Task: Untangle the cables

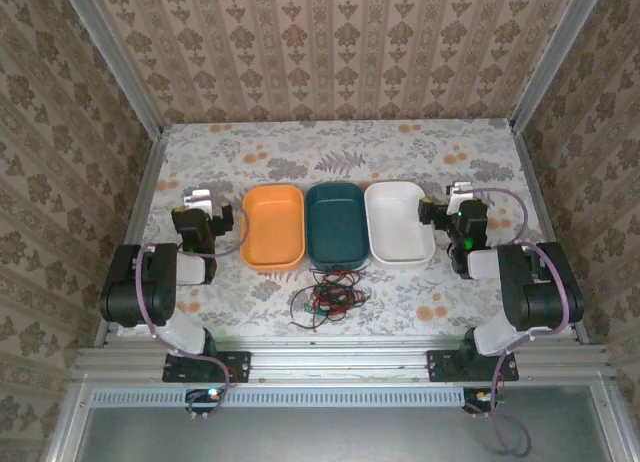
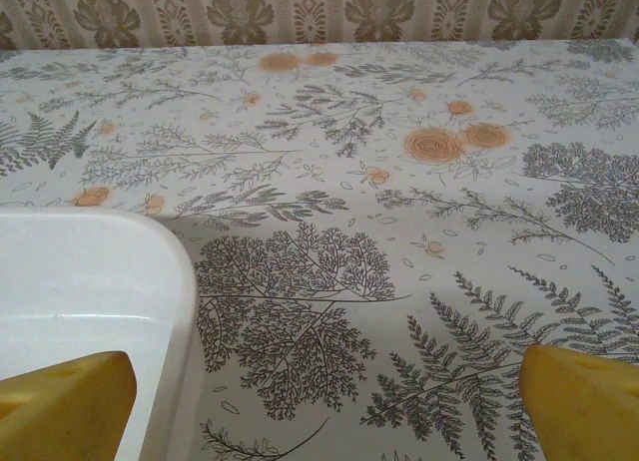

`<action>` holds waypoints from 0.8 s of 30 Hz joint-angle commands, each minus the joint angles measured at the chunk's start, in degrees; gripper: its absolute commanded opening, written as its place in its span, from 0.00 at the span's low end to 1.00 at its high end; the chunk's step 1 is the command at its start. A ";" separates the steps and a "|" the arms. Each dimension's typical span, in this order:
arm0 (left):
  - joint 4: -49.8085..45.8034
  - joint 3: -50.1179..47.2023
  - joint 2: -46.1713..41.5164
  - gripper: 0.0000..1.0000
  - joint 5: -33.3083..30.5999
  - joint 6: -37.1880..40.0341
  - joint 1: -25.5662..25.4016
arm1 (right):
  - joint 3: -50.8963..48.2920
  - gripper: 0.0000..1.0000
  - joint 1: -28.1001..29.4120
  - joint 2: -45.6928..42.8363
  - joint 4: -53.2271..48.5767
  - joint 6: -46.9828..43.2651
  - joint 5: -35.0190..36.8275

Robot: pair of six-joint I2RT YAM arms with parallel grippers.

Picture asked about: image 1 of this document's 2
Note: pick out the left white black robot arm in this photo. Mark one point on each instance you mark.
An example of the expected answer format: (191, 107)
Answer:
(135, 292)

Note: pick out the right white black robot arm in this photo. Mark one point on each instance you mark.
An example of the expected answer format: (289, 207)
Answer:
(540, 292)

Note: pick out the white plastic tray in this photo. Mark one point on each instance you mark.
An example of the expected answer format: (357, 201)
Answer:
(397, 222)

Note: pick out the orange plastic tray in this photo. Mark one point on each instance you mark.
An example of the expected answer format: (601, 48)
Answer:
(272, 222)

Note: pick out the teal plastic tray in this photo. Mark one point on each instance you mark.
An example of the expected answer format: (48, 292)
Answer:
(335, 222)

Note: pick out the floral tablecloth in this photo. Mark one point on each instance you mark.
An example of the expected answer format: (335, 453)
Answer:
(350, 147)

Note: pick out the left small controller board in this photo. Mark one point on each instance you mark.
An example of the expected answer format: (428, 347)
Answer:
(202, 399)

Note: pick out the small controller board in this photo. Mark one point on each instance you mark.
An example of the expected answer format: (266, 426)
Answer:
(480, 399)
(202, 399)

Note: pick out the right small controller board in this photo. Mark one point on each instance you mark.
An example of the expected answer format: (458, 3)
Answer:
(480, 399)

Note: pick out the grey metal panel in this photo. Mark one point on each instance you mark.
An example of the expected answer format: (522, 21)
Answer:
(325, 437)

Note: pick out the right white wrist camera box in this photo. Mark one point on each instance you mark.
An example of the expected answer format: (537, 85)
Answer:
(459, 191)

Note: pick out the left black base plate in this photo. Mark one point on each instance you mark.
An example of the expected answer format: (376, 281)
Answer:
(235, 367)

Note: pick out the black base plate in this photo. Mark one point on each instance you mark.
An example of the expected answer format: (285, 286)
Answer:
(440, 367)
(235, 367)

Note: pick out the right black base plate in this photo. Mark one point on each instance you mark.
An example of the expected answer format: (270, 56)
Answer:
(440, 367)

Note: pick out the aluminium frame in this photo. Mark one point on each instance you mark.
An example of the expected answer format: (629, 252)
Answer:
(325, 354)

